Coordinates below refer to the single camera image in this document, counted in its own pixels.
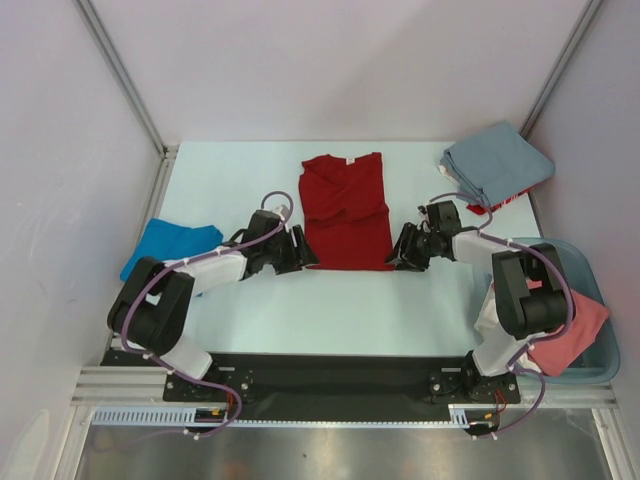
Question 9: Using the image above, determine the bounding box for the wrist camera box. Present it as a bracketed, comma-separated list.
[417, 205, 429, 221]
[270, 204, 291, 223]

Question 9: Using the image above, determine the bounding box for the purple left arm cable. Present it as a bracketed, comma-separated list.
[119, 190, 294, 441]

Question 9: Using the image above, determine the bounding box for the translucent blue plastic basin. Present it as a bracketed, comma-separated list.
[518, 239, 620, 384]

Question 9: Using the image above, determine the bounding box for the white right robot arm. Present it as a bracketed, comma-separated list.
[385, 201, 575, 401]

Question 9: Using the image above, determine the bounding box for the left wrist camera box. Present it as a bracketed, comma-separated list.
[270, 204, 291, 223]

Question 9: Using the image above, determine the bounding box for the front aluminium frame rail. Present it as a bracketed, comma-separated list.
[71, 366, 167, 406]

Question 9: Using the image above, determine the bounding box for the folded red printed t shirt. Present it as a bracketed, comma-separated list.
[466, 188, 530, 216]

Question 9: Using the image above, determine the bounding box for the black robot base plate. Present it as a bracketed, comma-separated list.
[99, 350, 521, 424]

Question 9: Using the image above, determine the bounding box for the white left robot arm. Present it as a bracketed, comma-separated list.
[107, 206, 319, 400]

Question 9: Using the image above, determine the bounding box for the white slotted cable duct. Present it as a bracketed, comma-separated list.
[91, 405, 498, 432]

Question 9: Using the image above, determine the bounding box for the folded white t shirt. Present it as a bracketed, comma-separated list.
[438, 164, 459, 185]

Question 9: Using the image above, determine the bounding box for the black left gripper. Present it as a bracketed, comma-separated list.
[262, 225, 319, 275]

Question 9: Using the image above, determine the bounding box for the right aluminium frame post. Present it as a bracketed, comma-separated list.
[519, 0, 606, 140]

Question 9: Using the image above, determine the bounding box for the aluminium frame post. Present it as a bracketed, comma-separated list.
[72, 0, 167, 158]
[519, 0, 606, 140]

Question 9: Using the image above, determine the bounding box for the pink t shirt in basin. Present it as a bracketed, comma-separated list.
[518, 289, 609, 377]

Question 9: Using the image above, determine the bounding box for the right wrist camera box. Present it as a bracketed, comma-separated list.
[417, 205, 429, 221]

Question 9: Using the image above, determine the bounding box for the folded grey-blue t shirt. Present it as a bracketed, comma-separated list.
[439, 121, 555, 207]

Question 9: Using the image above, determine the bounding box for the bright blue t shirt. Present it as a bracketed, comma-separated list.
[120, 218, 223, 285]

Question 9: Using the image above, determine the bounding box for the left aluminium frame post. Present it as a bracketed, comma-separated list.
[72, 0, 167, 158]

